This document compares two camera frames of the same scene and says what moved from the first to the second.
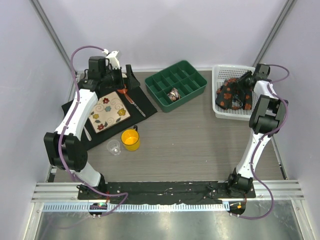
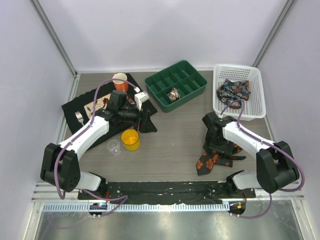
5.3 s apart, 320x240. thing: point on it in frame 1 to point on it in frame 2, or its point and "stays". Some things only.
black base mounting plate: (163, 192) stays
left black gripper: (133, 82) to (145, 117)
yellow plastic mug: (130, 138) stays
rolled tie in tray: (174, 95) stays
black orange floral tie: (233, 95) to (208, 160)
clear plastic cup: (113, 147) stays
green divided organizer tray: (170, 86) stays
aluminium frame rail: (283, 191) stays
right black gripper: (240, 88) to (226, 148)
